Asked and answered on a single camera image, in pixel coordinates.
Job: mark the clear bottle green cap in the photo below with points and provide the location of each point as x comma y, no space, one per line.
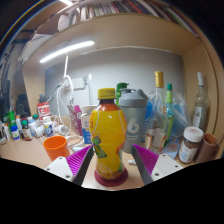
169,106

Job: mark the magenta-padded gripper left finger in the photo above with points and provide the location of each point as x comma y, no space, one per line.
78,160

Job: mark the yellow-capped orange drink bottle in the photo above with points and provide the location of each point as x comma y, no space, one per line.
107,133

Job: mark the blue and white carton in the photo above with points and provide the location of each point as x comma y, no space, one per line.
86,128

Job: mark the red and white canister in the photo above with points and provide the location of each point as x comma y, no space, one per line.
43,109

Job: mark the white-lidded brown jar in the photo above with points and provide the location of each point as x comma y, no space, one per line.
189,146

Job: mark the magenta snack pouch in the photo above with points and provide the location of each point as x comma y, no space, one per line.
75,120

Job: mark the white pill bottle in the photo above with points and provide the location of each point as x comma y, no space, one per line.
48,127

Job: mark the clear glass bottle white cap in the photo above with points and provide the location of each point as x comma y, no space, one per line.
200,106

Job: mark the white bottle blue label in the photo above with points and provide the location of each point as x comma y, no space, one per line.
15,132

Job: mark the clear blue plastic bag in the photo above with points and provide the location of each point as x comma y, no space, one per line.
182,113

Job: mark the brown mug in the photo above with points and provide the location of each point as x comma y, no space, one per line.
207,148

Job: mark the grey shaker bottle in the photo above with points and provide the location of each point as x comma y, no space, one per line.
134,123

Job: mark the clear bottle yellow cap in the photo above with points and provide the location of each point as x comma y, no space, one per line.
157,110

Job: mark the orange plastic cup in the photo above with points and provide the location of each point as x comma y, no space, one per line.
56,146

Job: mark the white wall power outlet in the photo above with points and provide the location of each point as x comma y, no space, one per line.
78,83

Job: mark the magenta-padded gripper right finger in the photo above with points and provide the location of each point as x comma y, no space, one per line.
146,159

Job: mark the dark brown pill bottle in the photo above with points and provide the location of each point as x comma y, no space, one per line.
27,131

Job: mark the flat round red coaster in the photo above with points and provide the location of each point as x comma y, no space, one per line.
111,182

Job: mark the white under-shelf light bar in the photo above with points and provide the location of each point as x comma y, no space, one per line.
66,51

